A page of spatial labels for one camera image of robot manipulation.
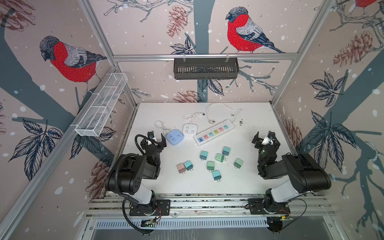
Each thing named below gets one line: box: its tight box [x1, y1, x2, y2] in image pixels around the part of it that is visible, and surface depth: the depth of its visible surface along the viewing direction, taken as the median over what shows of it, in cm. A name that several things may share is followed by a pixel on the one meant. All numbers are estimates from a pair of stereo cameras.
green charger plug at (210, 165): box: [207, 161, 215, 173], surface depth 88 cm
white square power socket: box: [183, 123, 198, 135], surface depth 104 cm
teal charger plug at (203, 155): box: [199, 150, 209, 162], surface depth 92 cm
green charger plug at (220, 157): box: [215, 153, 227, 163], surface depth 92 cm
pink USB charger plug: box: [177, 163, 186, 175], surface depth 87 cm
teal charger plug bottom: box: [212, 170, 222, 183], surface depth 85 cm
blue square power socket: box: [166, 129, 184, 146], surface depth 100 cm
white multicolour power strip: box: [193, 119, 235, 146], surface depth 102 cm
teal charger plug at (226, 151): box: [222, 146, 231, 157], surface depth 94 cm
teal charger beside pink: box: [184, 160, 194, 172], surface depth 87 cm
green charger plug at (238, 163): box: [233, 158, 244, 169], surface depth 89 cm
